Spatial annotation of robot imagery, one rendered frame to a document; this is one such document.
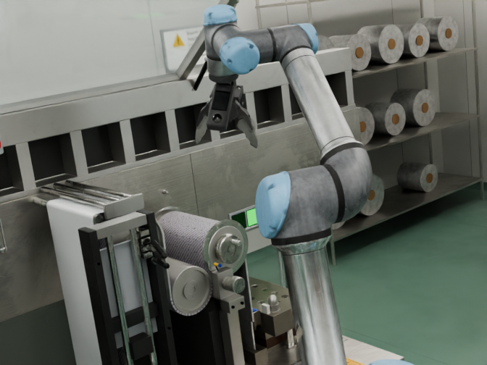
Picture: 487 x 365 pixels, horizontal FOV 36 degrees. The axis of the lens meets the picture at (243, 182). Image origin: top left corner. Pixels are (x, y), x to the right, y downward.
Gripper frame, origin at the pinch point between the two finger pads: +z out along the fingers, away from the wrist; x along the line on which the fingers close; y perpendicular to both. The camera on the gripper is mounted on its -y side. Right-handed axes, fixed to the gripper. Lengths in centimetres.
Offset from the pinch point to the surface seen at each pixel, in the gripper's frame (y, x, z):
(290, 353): -11, -17, 59
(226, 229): -6.7, -0.3, 20.5
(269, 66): 62, -1, 8
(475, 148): 429, -122, 265
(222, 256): -12.3, -0.2, 24.5
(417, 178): 353, -70, 248
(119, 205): -25.4, 19.5, 0.5
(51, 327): -23, 46, 46
